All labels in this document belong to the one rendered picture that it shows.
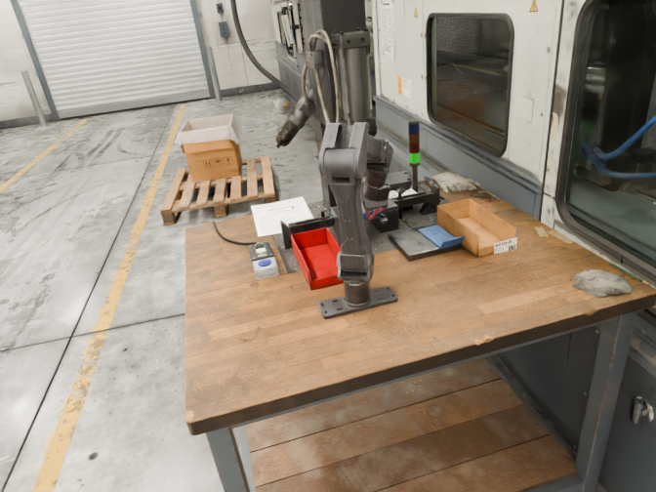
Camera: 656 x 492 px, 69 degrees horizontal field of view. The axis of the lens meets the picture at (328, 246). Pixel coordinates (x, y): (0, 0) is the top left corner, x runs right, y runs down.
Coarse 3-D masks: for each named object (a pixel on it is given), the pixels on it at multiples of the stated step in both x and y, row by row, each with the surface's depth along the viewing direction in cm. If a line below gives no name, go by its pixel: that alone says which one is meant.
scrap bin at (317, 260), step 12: (324, 228) 151; (300, 240) 151; (312, 240) 152; (324, 240) 153; (300, 252) 138; (312, 252) 149; (324, 252) 148; (336, 252) 144; (300, 264) 141; (312, 264) 143; (324, 264) 142; (336, 264) 141; (312, 276) 136; (324, 276) 135; (336, 276) 131; (312, 288) 130
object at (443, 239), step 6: (426, 228) 151; (432, 228) 151; (438, 228) 150; (426, 234) 148; (432, 234) 147; (438, 234) 147; (444, 234) 146; (450, 234) 146; (432, 240) 144; (438, 240) 143; (444, 240) 143; (450, 240) 138; (456, 240) 139; (462, 240) 140; (438, 246) 140; (444, 246) 139
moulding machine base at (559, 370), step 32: (448, 160) 229; (480, 160) 195; (512, 192) 178; (640, 320) 127; (512, 352) 201; (544, 352) 177; (576, 352) 157; (640, 352) 125; (544, 384) 181; (576, 384) 161; (640, 384) 131; (544, 416) 193; (576, 416) 164; (640, 416) 132; (576, 448) 168; (608, 448) 150; (640, 448) 136; (608, 480) 153; (640, 480) 138
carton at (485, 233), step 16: (448, 208) 156; (464, 208) 158; (480, 208) 151; (448, 224) 150; (464, 224) 155; (480, 224) 153; (496, 224) 144; (464, 240) 142; (480, 240) 144; (496, 240) 143; (512, 240) 137; (480, 256) 137
